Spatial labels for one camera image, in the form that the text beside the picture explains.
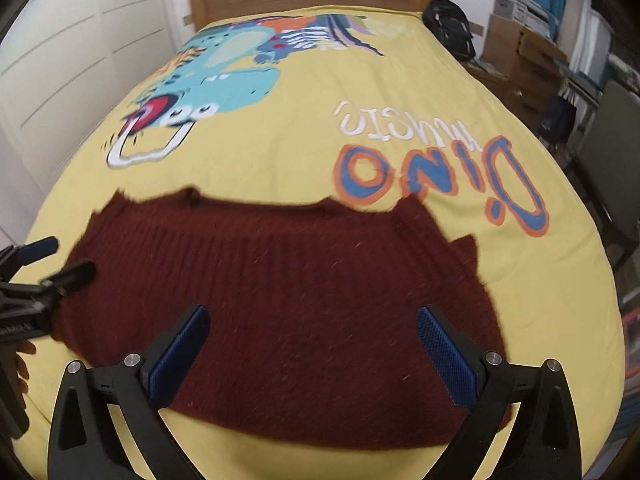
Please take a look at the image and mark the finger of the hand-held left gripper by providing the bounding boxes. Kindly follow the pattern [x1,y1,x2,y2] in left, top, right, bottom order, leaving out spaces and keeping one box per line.
[0,237,60,281]
[41,259,97,302]

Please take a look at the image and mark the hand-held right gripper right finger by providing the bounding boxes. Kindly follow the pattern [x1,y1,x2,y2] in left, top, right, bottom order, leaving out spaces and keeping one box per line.
[416,304,583,480]

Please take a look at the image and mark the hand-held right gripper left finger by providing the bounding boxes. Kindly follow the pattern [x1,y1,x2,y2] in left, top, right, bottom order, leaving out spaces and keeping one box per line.
[47,304,211,480]

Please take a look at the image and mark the dark red knit sweater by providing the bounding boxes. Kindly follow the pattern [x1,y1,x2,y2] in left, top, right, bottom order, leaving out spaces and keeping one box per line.
[52,186,513,448]

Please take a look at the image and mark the person's left hand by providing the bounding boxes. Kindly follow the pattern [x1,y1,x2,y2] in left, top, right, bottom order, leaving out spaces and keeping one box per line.
[15,342,38,400]

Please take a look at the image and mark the white wardrobe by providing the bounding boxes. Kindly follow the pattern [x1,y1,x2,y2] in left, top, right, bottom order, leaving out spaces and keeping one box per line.
[0,0,201,261]

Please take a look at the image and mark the dark blue bag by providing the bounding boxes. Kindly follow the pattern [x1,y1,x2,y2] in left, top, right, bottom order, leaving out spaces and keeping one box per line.
[537,95,578,148]

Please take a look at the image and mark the yellow printed blanket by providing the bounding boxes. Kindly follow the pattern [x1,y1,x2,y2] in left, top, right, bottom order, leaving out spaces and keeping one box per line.
[10,5,628,480]

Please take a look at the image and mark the grey chair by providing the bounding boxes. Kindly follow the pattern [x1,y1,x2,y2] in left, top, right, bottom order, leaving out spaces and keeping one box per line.
[570,80,640,271]

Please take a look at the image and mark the brown drawer cabinet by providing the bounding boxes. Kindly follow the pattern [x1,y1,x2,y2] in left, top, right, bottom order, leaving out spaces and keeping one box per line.
[482,12,571,126]

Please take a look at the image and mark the black backpack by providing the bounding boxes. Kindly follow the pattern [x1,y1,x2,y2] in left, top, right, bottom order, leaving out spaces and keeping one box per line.
[422,0,477,63]

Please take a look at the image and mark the white printer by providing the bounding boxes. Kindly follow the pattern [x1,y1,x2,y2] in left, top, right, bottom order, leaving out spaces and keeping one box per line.
[492,0,556,43]

